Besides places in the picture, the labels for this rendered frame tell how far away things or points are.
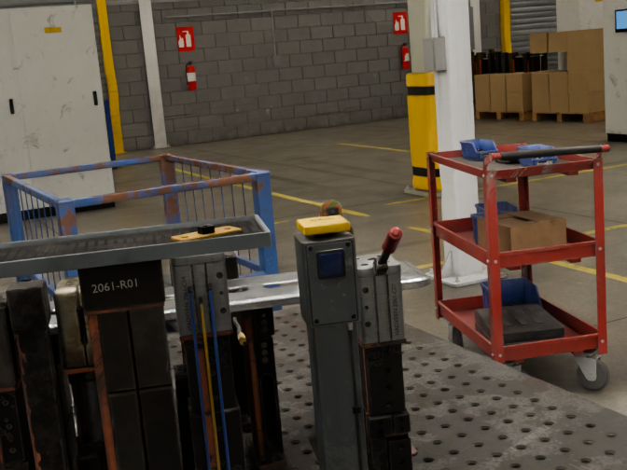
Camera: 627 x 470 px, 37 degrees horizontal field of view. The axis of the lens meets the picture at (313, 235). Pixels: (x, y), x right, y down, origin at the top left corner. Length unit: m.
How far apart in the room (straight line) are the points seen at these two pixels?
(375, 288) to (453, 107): 4.00
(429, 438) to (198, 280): 0.56
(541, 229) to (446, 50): 1.96
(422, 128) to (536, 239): 5.05
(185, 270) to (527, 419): 0.72
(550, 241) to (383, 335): 2.28
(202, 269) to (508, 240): 2.34
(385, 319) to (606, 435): 0.49
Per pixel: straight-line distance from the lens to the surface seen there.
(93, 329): 1.19
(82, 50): 9.56
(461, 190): 5.41
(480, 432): 1.70
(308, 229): 1.18
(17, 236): 4.47
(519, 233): 3.56
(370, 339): 1.40
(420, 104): 8.55
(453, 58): 5.34
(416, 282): 1.52
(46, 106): 9.48
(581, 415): 1.77
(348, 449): 1.28
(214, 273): 1.33
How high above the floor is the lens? 1.38
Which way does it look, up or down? 11 degrees down
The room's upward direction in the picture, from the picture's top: 5 degrees counter-clockwise
